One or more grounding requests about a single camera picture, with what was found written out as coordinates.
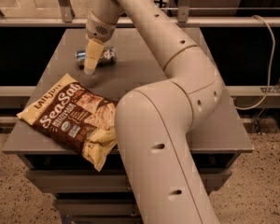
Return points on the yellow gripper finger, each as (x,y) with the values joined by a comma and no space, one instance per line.
(93,52)

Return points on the blue silver redbull can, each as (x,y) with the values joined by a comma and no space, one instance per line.
(107,58)

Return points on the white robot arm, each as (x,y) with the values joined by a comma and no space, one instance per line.
(152,121)

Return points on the yellow brown chips bag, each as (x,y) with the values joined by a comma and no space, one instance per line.
(72,115)

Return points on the upper metal railing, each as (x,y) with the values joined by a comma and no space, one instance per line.
(192,22)

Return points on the metal railing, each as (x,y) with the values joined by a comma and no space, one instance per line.
(234,91)
(192,22)

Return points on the upper grey drawer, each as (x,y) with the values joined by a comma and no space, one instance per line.
(79,181)

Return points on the grey drawer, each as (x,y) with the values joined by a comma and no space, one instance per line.
(97,207)
(79,181)

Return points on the grey drawer cabinet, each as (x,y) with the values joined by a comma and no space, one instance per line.
(214,145)

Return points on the lower grey drawer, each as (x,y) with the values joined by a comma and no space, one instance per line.
(97,207)

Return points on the lower metal railing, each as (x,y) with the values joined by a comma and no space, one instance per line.
(234,91)

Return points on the metal clamp bracket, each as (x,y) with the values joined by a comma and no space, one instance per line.
(273,89)

